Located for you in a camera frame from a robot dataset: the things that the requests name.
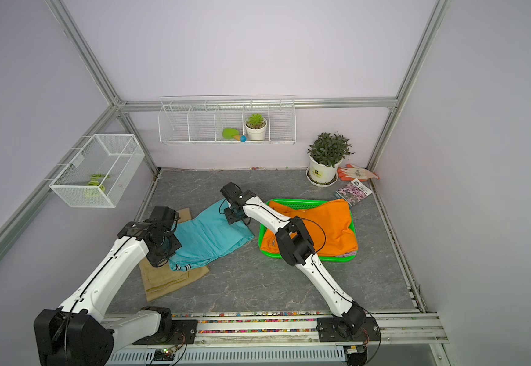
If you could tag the large potted green plant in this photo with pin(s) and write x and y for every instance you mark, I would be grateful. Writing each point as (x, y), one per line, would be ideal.
(326, 154)

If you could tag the purple flower seed packet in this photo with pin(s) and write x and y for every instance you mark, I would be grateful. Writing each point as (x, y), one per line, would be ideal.
(354, 192)

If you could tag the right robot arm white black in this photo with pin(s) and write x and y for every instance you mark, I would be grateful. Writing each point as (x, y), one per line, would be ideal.
(296, 247)

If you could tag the aluminium rail frame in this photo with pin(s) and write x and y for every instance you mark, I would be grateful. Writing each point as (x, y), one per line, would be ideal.
(283, 337)

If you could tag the purple shorts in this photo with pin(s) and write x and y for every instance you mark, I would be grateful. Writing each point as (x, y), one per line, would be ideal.
(348, 254)

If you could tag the green item in side basket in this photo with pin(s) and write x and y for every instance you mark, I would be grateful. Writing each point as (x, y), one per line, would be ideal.
(95, 186)

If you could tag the green toy in shelf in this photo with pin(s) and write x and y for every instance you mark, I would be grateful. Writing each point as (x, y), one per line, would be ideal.
(233, 134)

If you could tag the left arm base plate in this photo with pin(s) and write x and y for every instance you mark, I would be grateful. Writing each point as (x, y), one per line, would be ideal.
(181, 333)

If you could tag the khaki folded pants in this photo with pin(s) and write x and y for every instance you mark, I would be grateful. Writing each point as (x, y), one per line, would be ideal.
(158, 282)

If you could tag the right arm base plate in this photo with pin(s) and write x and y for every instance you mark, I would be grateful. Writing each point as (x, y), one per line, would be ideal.
(335, 330)

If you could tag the orange pants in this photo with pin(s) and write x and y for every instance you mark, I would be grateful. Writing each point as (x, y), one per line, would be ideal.
(329, 224)

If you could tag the white wire wall shelf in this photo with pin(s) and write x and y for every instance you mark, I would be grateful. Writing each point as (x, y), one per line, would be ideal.
(201, 119)

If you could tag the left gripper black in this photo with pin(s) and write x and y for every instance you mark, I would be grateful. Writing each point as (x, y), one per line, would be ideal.
(156, 259)

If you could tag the orange white work gloves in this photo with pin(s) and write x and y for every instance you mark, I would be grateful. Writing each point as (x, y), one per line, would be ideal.
(351, 172)

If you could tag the small potted succulent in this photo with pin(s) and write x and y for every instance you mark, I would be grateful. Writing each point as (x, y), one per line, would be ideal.
(256, 127)

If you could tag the teal pants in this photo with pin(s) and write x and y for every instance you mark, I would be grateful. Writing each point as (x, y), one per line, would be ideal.
(208, 237)

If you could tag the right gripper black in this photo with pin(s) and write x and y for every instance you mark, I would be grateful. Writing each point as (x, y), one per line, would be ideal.
(229, 214)

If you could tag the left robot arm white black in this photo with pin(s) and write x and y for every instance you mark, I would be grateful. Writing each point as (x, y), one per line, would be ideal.
(73, 333)

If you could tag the white wire side basket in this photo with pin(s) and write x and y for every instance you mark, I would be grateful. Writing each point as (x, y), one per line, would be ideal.
(116, 155)

